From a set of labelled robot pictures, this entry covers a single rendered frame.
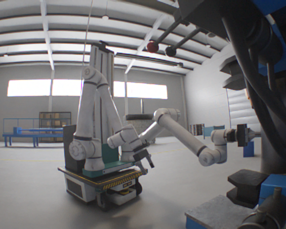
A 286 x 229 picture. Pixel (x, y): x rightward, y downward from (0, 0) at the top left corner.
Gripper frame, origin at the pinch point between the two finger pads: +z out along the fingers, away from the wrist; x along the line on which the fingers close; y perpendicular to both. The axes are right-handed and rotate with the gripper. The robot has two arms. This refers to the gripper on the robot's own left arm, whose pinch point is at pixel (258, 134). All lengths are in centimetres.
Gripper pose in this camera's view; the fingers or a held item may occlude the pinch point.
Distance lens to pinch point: 88.2
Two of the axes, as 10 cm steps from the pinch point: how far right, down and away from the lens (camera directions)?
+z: 4.0, -1.2, -9.1
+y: 9.1, 0.0, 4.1
